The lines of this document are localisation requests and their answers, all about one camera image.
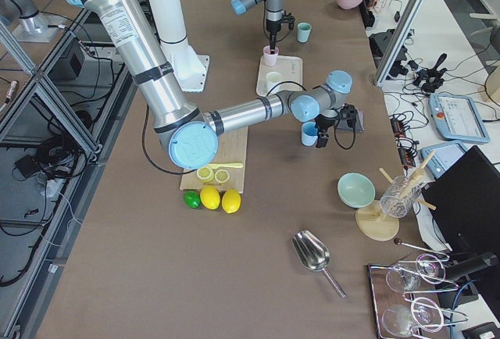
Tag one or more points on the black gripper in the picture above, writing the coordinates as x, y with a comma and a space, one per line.
323, 122
273, 26

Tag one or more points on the light blue cup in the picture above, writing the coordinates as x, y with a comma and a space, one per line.
309, 133

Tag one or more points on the pink cup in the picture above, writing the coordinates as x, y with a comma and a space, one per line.
270, 55

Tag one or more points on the mint green cup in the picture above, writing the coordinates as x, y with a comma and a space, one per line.
303, 32

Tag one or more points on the cream yellow cup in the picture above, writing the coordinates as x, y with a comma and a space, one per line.
273, 80

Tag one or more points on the beige rabbit tray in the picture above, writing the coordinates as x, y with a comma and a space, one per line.
289, 67

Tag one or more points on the grey folded cloth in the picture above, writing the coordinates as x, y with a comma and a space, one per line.
359, 127

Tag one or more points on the green bowl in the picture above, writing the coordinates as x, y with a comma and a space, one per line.
356, 190

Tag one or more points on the wooden cutting board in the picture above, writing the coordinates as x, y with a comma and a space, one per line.
232, 148

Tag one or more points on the yellow plastic knife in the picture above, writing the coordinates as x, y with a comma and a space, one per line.
236, 165

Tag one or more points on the clear glass cup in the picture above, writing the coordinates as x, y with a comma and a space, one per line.
399, 198

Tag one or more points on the lemon half lower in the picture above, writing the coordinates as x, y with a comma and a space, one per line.
221, 176

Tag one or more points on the lemon half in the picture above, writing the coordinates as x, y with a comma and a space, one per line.
205, 174
221, 176

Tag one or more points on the whole lemon lower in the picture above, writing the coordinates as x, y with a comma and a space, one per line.
231, 201

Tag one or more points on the whole lemon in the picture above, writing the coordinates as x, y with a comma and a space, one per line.
231, 201
210, 197

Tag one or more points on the metal ice scoop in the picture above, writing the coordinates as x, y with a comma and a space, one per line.
315, 256

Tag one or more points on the lemon half upper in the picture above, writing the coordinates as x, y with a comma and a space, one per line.
205, 174

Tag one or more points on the whole lemon upper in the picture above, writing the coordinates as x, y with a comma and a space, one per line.
210, 197

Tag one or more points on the teach pendant tablet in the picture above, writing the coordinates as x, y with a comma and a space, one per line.
457, 118

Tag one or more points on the green lime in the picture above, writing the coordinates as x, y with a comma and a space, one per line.
192, 199

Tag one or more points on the black monitor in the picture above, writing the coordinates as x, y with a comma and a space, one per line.
466, 197

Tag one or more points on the metal wine glass rack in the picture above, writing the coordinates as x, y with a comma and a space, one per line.
405, 297

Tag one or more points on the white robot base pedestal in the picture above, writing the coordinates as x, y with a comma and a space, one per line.
190, 68

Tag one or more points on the aluminium frame post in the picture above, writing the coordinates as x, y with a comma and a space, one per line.
396, 42

